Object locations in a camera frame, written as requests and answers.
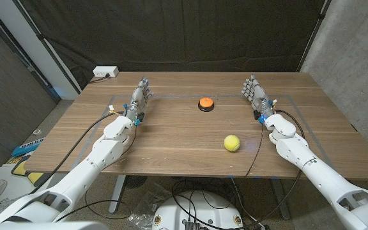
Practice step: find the yellow and black pad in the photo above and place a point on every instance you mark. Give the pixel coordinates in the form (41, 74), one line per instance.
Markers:
(21, 168)

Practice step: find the grey tape outline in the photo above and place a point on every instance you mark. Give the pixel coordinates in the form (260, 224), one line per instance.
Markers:
(177, 95)

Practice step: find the orange button with black base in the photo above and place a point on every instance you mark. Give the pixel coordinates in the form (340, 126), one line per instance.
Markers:
(206, 103)

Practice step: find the clear plastic bag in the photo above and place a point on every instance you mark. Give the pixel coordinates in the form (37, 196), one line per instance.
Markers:
(147, 207)

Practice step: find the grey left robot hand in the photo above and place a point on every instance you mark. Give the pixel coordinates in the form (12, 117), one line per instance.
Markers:
(138, 99)

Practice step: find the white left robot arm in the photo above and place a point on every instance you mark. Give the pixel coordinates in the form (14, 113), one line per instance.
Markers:
(85, 172)

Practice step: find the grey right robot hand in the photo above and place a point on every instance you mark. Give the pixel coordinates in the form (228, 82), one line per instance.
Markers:
(258, 97)

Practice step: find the small tape roll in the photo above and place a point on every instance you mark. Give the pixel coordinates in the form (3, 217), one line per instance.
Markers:
(37, 132)

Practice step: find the grey table leg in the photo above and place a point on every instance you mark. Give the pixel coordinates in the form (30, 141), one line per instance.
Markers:
(280, 198)
(117, 195)

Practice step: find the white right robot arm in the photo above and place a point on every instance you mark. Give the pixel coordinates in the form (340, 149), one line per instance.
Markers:
(315, 172)

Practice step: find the yellow tennis ball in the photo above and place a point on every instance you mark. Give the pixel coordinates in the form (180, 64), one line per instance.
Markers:
(232, 143)

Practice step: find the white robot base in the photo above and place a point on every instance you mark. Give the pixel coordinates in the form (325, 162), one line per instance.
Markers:
(200, 211)

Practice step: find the black backdrop curtain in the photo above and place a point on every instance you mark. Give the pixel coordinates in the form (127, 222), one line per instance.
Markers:
(177, 35)

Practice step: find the black backdrop stand pole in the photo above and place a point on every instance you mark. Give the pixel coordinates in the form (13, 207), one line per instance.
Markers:
(46, 44)
(313, 35)

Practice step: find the blue toy keyboard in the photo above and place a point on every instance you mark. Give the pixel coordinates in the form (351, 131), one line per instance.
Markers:
(27, 147)

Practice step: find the white power strip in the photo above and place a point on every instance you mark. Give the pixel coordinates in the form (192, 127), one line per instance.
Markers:
(105, 71)

